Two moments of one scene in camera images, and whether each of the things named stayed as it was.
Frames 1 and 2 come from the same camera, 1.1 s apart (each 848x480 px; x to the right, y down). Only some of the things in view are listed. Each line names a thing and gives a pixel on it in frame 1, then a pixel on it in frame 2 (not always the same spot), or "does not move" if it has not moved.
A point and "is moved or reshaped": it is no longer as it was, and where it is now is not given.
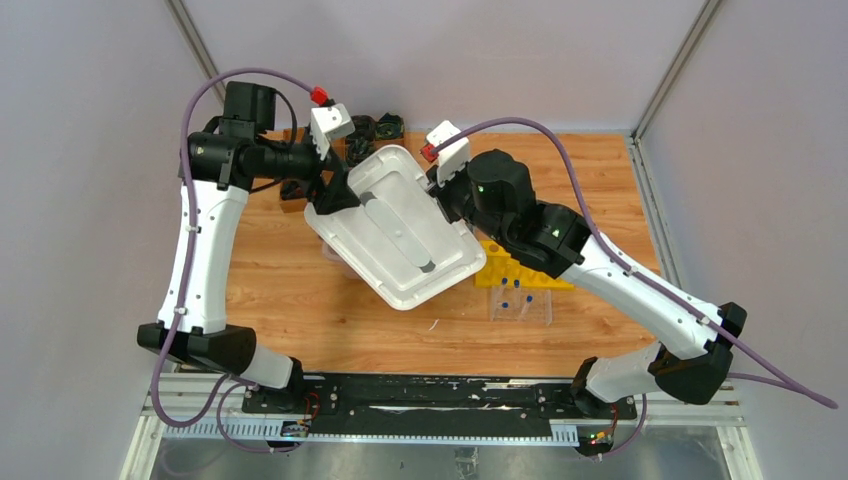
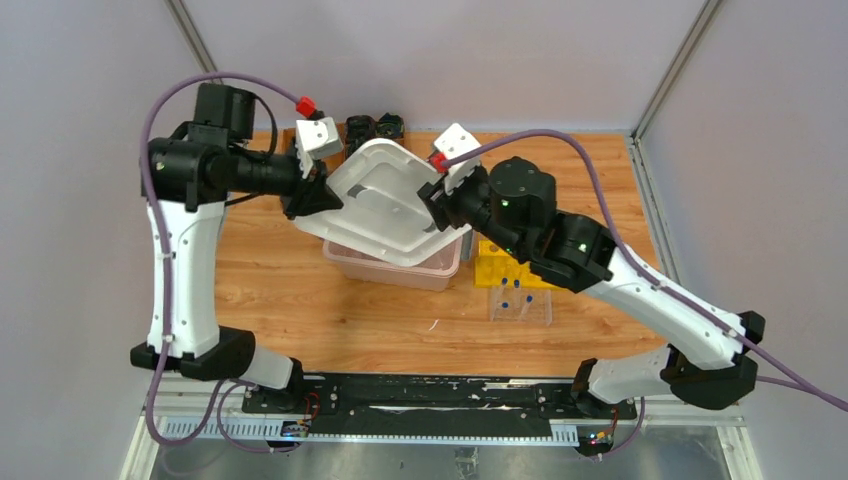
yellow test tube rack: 500,270 does not move
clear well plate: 514,303 does not move
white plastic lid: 399,242 is moved or reshaped
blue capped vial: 529,299 does not move
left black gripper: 324,175 -> 299,192
